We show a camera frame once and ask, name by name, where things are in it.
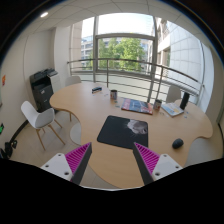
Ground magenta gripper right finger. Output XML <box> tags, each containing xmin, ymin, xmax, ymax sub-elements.
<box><xmin>132</xmin><ymin>141</ymin><xmax>184</xmax><ymax>186</ymax></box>

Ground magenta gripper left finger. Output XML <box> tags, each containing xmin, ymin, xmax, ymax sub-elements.
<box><xmin>40</xmin><ymin>142</ymin><xmax>93</xmax><ymax>186</ymax></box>

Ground black computer mouse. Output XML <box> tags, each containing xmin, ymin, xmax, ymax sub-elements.
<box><xmin>172</xmin><ymin>138</ymin><xmax>184</xmax><ymax>149</ymax></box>

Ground black mouse pad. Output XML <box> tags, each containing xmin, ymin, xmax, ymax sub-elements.
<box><xmin>97</xmin><ymin>115</ymin><xmax>148</xmax><ymax>149</ymax></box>

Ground white chair wooden legs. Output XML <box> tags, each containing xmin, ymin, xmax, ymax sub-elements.
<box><xmin>21</xmin><ymin>101</ymin><xmax>64</xmax><ymax>147</ymax></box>

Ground colourful magazine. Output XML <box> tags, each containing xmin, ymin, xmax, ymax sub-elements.
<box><xmin>121</xmin><ymin>98</ymin><xmax>153</xmax><ymax>115</ymax></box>

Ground light booklet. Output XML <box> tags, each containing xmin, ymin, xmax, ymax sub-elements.
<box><xmin>161</xmin><ymin>103</ymin><xmax>183</xmax><ymax>117</ymax></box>

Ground dark mug right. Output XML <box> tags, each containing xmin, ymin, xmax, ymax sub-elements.
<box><xmin>153</xmin><ymin>99</ymin><xmax>162</xmax><ymax>110</ymax></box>

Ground dark mug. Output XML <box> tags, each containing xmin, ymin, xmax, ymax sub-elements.
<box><xmin>110</xmin><ymin>89</ymin><xmax>117</xmax><ymax>100</ymax></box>
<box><xmin>153</xmin><ymin>99</ymin><xmax>162</xmax><ymax>110</ymax></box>

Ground black cylindrical speaker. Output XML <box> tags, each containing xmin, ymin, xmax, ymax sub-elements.
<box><xmin>180</xmin><ymin>92</ymin><xmax>190</xmax><ymax>110</ymax></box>

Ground white chair right back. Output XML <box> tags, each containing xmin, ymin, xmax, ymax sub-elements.
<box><xmin>166</xmin><ymin>85</ymin><xmax>181</xmax><ymax>103</ymax></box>

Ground dark mug left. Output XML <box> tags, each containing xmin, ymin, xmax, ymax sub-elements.
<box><xmin>110</xmin><ymin>89</ymin><xmax>117</xmax><ymax>100</ymax></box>

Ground small black device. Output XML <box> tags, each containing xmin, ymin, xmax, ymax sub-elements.
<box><xmin>92</xmin><ymin>87</ymin><xmax>102</xmax><ymax>93</ymax></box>

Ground black office printer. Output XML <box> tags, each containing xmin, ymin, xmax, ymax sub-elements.
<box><xmin>30</xmin><ymin>68</ymin><xmax>61</xmax><ymax>112</ymax></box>

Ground white chair behind table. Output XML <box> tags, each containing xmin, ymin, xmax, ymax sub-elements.
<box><xmin>65</xmin><ymin>76</ymin><xmax>81</xmax><ymax>86</ymax></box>

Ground metal window railing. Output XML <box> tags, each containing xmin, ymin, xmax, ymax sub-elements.
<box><xmin>68</xmin><ymin>58</ymin><xmax>203</xmax><ymax>103</ymax></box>

